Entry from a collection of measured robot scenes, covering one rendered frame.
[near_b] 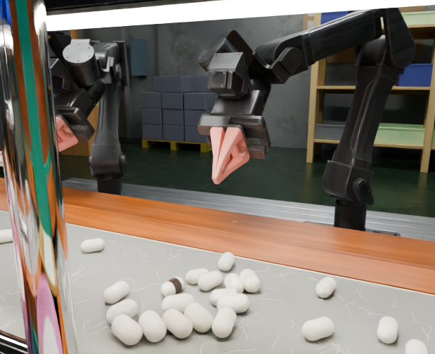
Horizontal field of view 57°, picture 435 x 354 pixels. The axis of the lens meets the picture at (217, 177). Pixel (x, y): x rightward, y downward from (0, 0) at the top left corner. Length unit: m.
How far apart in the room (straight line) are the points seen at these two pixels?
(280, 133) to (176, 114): 1.58
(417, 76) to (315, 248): 4.36
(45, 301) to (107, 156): 0.82
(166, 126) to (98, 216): 5.16
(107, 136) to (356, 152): 0.60
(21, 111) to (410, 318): 0.43
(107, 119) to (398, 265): 0.77
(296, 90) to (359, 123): 5.20
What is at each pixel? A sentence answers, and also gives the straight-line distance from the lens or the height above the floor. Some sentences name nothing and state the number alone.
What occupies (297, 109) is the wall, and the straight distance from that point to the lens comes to 6.02.
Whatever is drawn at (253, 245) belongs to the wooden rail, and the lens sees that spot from 0.59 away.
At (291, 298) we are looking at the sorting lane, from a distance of 0.50.
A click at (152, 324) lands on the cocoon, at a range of 0.42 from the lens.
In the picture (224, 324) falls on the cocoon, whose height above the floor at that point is 0.76.
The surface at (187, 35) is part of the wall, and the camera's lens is 6.59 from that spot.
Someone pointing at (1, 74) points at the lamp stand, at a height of 0.99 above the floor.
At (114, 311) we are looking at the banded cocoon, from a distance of 0.45.
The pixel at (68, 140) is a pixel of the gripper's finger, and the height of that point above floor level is 0.88.
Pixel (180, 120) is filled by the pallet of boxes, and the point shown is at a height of 0.43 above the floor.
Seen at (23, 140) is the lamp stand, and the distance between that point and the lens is 0.19.
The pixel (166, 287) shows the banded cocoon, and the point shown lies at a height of 0.76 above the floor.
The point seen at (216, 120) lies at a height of 0.93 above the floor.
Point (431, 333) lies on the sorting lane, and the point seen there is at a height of 0.74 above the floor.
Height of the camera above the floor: 0.99
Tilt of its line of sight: 14 degrees down
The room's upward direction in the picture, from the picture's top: straight up
